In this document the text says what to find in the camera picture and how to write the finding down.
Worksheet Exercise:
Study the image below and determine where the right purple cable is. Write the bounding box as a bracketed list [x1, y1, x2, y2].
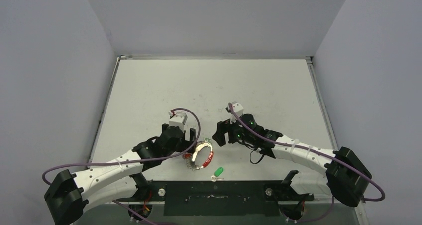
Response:
[228, 102, 386, 224]

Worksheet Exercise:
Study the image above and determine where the silver keyring with red grip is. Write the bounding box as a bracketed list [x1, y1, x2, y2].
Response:
[182, 138, 214, 171]

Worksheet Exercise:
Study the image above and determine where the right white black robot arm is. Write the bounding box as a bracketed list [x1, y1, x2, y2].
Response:
[212, 114, 372, 207]

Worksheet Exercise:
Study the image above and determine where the purple cable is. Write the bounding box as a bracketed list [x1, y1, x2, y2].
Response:
[41, 108, 202, 225]
[228, 102, 386, 224]

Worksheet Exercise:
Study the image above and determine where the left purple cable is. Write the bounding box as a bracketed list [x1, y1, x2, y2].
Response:
[41, 108, 202, 225]

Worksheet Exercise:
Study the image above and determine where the green tag key near edge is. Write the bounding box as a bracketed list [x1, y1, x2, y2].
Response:
[211, 167, 224, 182]

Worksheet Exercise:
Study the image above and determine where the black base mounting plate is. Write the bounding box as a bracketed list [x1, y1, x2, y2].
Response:
[120, 180, 314, 216]

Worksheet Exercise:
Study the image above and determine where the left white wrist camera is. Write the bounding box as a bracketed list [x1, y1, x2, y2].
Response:
[168, 111, 187, 132]

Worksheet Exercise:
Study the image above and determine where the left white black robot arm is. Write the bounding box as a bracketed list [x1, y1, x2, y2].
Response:
[44, 124, 200, 225]

